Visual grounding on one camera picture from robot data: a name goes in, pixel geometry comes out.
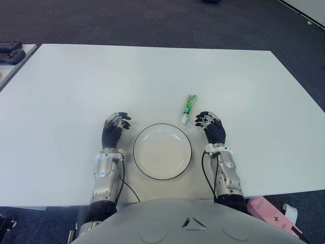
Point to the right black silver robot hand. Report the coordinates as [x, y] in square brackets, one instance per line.
[215, 130]

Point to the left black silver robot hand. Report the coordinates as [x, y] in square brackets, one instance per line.
[111, 132]

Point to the green toothpaste tube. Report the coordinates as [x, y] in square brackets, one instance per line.
[188, 105]

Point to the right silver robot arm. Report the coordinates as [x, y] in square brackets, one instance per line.
[228, 175]

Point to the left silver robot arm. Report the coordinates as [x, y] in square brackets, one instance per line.
[104, 175]

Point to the white plate with black rim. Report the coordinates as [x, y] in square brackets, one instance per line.
[162, 152]

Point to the pink cardboard box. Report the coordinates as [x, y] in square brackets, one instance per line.
[269, 213]

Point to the grey robot torso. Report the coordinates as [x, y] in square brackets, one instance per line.
[177, 223]

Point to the white paper tag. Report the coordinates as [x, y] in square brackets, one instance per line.
[291, 212]

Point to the white side table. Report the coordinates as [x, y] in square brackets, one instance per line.
[19, 66]

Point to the black game controller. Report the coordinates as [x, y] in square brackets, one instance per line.
[12, 56]
[10, 44]

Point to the black equipment under table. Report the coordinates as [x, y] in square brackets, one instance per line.
[6, 223]

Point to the white background table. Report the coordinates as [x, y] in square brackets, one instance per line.
[307, 10]

